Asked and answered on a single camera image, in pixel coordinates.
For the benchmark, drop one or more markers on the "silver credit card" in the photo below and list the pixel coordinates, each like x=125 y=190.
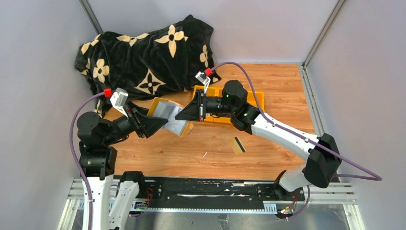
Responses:
x=177 y=127

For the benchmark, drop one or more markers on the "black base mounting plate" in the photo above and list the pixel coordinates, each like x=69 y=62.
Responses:
x=214 y=194

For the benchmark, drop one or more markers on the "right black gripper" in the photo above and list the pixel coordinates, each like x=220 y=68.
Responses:
x=194 y=110

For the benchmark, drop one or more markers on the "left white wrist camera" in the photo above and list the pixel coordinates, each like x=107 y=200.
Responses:
x=118 y=100

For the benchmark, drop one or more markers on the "yellow leather card holder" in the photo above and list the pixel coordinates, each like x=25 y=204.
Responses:
x=160 y=105

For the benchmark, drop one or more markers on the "black floral blanket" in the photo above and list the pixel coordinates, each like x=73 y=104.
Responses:
x=148 y=65

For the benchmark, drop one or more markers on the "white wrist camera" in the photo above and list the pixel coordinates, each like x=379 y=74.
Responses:
x=204 y=79
x=118 y=100

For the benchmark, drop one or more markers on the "gold card black stripe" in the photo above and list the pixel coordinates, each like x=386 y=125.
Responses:
x=237 y=146

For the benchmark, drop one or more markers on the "aluminium frame rail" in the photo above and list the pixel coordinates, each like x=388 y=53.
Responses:
x=337 y=193

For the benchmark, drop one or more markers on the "yellow three-compartment bin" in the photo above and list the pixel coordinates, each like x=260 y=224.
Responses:
x=217 y=91

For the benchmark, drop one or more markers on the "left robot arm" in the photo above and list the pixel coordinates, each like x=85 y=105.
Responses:
x=97 y=162

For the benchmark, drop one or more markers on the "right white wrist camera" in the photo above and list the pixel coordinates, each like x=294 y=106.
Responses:
x=204 y=79

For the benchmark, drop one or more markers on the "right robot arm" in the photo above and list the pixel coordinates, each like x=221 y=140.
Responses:
x=320 y=165

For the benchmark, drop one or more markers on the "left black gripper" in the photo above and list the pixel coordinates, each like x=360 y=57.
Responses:
x=147 y=124

